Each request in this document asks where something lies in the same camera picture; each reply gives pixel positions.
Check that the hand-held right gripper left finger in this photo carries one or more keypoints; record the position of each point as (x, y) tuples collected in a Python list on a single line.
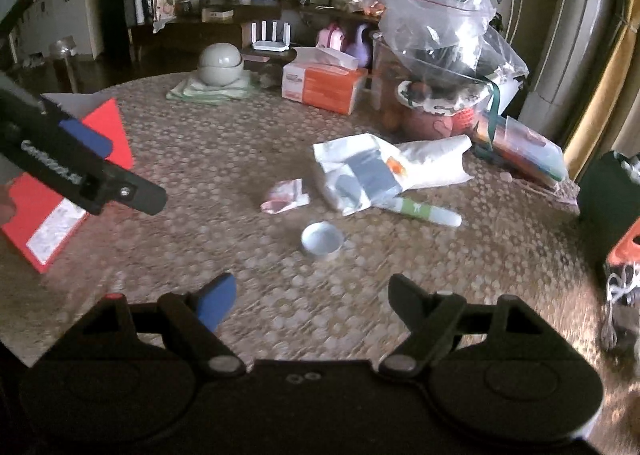
[(217, 300)]

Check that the grey laced shoe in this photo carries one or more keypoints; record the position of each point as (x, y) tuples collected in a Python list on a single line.
[(620, 305)]

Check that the dark wooden sideboard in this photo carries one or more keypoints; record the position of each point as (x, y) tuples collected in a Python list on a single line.
[(200, 32)]

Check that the white plastic bag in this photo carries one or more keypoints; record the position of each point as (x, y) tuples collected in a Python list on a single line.
[(390, 170)]

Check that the white bottle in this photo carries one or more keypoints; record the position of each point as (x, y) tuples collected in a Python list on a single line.
[(139, 10)]

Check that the purple toy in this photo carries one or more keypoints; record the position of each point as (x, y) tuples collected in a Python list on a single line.
[(360, 47)]

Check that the small white cup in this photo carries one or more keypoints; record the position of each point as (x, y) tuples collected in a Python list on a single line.
[(322, 240)]

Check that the orange tissue box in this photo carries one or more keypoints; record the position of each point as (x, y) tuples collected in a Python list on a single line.
[(325, 85)]

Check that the plastic-wrapped colourful books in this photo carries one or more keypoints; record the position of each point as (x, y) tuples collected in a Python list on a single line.
[(525, 150)]

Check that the white green tube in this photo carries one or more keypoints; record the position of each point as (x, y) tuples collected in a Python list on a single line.
[(430, 214)]

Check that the pink toy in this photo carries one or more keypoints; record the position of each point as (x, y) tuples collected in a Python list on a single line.
[(330, 38)]

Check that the floral gift bag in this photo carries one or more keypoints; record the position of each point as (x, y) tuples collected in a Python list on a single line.
[(162, 5)]

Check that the dark tall cabinet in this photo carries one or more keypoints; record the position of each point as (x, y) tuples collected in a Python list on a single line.
[(117, 5)]

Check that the white router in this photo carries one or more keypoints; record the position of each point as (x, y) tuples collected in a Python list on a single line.
[(270, 40)]

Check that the large clear plastic bag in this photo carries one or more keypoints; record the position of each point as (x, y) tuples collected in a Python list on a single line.
[(440, 25)]

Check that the folded green cloth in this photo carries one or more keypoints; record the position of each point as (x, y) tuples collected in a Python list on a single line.
[(210, 92)]

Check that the person's left hand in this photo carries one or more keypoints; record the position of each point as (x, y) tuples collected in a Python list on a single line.
[(7, 205)]

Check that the white tall appliance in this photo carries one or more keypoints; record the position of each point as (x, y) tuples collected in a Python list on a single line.
[(565, 35)]

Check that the yellow curtain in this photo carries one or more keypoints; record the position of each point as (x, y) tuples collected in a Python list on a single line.
[(600, 105)]

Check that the small cardboard box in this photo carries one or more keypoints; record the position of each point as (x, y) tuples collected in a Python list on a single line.
[(217, 14)]

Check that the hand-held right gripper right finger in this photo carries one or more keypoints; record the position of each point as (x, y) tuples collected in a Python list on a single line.
[(402, 300)]

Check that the red cardboard box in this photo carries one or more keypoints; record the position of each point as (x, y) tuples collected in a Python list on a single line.
[(35, 200)]

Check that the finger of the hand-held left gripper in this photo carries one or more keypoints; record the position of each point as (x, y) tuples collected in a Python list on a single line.
[(87, 137), (135, 192)]

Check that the dark grey lumpy object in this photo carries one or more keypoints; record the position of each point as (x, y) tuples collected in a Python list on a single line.
[(270, 78)]

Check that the green ribbon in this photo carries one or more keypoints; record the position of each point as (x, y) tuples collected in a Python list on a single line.
[(495, 110)]

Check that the crumpled pink white packet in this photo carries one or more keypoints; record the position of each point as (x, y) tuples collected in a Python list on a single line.
[(285, 197)]

